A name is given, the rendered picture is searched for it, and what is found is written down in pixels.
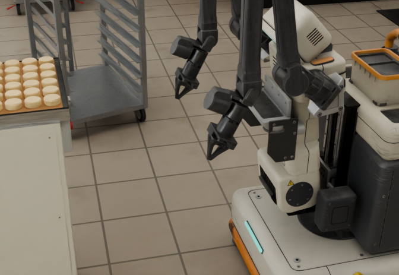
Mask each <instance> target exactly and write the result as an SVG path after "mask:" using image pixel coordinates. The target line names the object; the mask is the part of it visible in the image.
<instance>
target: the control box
mask: <svg viewBox="0 0 399 275"><path fill-rule="evenodd" d="M61 129H62V139H63V145H64V152H69V151H73V148H72V137H71V126H70V119H68V120H63V121H61Z"/></svg>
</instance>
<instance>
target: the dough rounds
mask: <svg viewBox="0 0 399 275"><path fill-rule="evenodd" d="M62 107H63V106H62V100H61V94H60V89H59V83H58V77H57V73H56V67H55V61H54V59H53V58H52V57H50V56H44V57H41V58H40V59H39V60H38V61H37V60H36V59H35V58H26V59H23V60H22V62H19V61H18V60H15V59H12V60H8V61H6V62H5V63H4V64H3V63H2V62H1V61H0V115H2V114H8V113H17V112H28V111H34V110H44V109H54V108H62Z"/></svg>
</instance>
